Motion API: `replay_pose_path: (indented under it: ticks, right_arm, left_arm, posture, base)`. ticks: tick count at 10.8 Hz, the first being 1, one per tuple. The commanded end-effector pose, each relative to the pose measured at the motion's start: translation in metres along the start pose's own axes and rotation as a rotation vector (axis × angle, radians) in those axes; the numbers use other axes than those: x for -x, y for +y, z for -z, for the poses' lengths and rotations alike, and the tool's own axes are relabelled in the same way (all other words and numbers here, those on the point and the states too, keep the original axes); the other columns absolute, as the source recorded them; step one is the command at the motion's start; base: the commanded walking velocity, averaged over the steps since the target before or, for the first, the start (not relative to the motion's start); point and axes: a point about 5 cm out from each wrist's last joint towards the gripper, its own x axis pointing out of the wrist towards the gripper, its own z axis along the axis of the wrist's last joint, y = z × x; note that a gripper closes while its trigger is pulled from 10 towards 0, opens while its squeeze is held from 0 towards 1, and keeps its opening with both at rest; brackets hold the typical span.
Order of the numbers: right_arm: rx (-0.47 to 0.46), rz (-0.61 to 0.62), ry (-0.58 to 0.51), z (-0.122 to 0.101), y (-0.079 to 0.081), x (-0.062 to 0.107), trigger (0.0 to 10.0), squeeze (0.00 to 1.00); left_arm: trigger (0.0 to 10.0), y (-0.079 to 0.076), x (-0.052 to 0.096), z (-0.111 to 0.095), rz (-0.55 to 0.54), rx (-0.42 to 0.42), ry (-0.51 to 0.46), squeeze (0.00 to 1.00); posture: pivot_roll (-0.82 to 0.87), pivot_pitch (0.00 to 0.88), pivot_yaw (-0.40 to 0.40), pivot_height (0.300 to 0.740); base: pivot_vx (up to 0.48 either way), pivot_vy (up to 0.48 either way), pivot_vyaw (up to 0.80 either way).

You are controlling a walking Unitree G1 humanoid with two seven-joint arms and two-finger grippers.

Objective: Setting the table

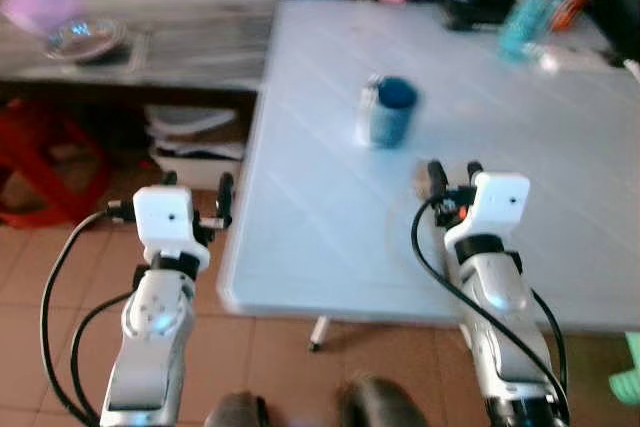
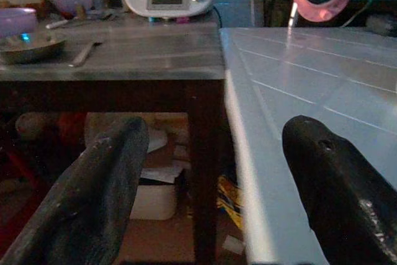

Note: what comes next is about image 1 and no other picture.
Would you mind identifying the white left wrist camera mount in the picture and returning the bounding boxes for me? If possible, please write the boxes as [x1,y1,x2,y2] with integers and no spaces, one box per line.
[132,185,212,274]

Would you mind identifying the purple plastic bowl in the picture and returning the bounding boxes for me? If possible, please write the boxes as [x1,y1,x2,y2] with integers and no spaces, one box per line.
[0,0,91,38]

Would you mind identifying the green plastic stool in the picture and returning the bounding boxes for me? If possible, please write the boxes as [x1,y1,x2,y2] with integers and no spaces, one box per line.
[618,331,640,406]

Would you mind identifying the white folding table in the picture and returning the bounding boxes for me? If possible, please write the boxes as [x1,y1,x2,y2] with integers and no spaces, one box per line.
[216,0,640,353]

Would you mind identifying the black object on table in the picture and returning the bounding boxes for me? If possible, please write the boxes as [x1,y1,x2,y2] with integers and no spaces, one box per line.
[436,0,516,32]

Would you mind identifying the clear glass bowl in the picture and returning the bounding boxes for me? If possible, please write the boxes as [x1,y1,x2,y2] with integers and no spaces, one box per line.
[43,17,128,65]

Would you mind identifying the teal plastic bottle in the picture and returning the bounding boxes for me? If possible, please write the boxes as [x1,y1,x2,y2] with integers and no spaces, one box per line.
[497,0,578,64]

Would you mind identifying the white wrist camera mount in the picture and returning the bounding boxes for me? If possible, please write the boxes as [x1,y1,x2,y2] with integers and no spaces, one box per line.
[443,173,531,260]
[132,185,212,274]

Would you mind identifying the red plastic stool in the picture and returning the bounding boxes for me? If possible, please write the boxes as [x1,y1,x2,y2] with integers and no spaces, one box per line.
[0,97,113,230]

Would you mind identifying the blue cup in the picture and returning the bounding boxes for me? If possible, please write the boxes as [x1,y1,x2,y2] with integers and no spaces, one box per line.
[358,74,422,150]

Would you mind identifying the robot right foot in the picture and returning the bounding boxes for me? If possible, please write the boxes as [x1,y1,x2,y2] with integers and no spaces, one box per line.
[338,376,413,427]

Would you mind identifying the white stacked containers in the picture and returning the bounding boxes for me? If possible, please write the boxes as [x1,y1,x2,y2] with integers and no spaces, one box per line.
[144,104,247,191]

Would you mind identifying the orange small object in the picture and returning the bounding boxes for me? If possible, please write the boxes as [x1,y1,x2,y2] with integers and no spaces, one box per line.
[548,0,579,32]

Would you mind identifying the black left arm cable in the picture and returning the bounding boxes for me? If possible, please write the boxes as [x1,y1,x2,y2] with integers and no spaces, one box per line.
[39,207,138,426]

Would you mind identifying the grey stone counter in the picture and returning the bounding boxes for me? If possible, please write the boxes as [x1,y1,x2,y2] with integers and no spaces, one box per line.
[0,0,284,90]

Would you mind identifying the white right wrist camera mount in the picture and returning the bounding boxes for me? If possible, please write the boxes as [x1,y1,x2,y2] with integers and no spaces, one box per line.
[443,173,531,260]

